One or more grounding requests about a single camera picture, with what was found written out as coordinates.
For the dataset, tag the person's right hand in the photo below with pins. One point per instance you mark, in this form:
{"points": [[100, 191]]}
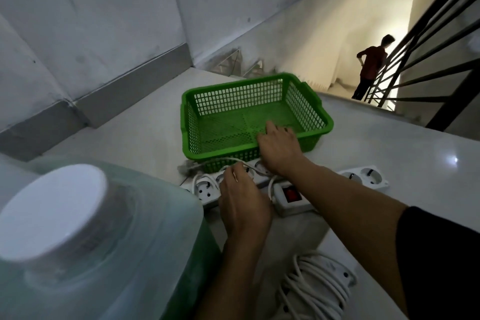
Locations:
{"points": [[279, 151]]}

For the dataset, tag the person's left hand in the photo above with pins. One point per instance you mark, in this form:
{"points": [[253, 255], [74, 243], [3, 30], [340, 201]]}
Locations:
{"points": [[243, 207]]}

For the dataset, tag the person's left fingers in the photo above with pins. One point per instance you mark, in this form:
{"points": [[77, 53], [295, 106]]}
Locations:
{"points": [[236, 175]]}

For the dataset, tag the green plastic mesh basket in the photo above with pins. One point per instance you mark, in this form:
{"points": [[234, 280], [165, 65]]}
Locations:
{"points": [[225, 126]]}

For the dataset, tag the person's left forearm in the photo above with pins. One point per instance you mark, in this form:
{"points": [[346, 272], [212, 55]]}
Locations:
{"points": [[232, 278]]}

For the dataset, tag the person's right forearm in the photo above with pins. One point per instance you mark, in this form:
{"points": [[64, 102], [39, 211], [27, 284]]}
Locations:
{"points": [[348, 214]]}

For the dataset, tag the clear green water jug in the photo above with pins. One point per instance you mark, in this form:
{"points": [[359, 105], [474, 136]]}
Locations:
{"points": [[150, 248]]}

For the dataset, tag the white jug cap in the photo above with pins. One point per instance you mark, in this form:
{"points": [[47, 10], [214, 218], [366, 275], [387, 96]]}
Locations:
{"points": [[52, 211]]}

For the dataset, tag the black sleeve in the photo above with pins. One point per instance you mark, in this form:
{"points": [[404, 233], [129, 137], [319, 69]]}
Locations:
{"points": [[442, 267]]}

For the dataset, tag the black metal stair railing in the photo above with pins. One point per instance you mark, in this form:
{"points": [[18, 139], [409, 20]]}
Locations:
{"points": [[453, 98]]}

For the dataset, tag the white power strip red switch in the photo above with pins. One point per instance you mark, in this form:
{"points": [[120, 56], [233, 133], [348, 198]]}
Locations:
{"points": [[294, 198]]}

